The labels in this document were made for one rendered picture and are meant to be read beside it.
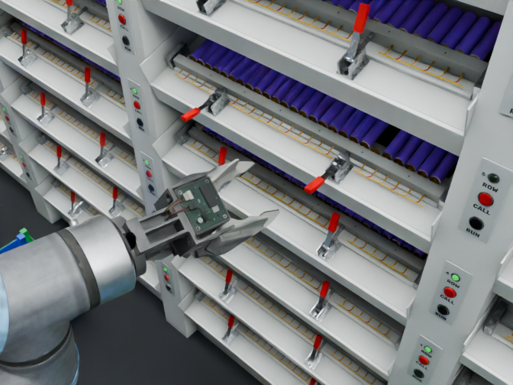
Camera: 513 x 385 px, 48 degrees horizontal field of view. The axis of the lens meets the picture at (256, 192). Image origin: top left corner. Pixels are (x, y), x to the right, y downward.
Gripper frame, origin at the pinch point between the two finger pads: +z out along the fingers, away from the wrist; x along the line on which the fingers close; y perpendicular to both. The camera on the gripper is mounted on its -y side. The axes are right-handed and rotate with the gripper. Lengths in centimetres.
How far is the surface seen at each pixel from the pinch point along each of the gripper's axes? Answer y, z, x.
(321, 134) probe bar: -7.0, 19.6, 5.2
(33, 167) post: -122, 1, 53
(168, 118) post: -39.7, 12.5, 26.8
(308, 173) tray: -9.5, 15.6, 0.7
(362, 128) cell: -3.6, 24.7, 2.9
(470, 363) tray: -7.6, 24.3, -37.3
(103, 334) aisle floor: -115, -3, -5
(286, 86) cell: -12.6, 22.4, 16.4
